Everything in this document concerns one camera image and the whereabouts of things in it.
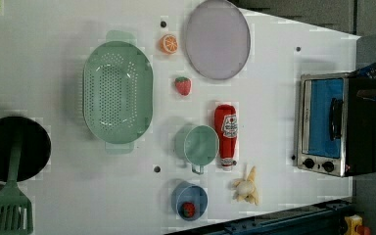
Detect blue glass oven door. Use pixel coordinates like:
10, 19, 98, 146
303, 78, 344, 159

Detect silver black toaster oven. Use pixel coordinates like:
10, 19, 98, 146
297, 73, 376, 177

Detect green cup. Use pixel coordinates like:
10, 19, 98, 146
175, 124, 219, 175

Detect red strawberry toy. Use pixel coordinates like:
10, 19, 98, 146
174, 77, 192, 96

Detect red ketchup bottle toy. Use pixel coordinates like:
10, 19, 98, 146
214, 105, 238, 171

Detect orange slice toy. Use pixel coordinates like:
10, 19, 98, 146
160, 34, 178, 55

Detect green perforated colander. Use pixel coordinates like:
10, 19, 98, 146
82, 30, 154, 155

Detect lavender round plate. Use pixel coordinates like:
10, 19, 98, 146
185, 0, 251, 80

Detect peeled banana toy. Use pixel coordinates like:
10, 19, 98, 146
232, 166, 259, 206

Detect strawberry toy in cup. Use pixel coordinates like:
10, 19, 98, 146
181, 202, 196, 218

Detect black round pan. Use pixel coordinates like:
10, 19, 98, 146
0, 117, 51, 182

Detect yellow red emergency button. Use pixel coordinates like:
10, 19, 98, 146
345, 214, 371, 235

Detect green slotted spatula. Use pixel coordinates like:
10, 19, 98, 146
0, 129, 33, 235

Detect blue metal frame rail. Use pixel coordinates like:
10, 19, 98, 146
166, 200, 353, 235

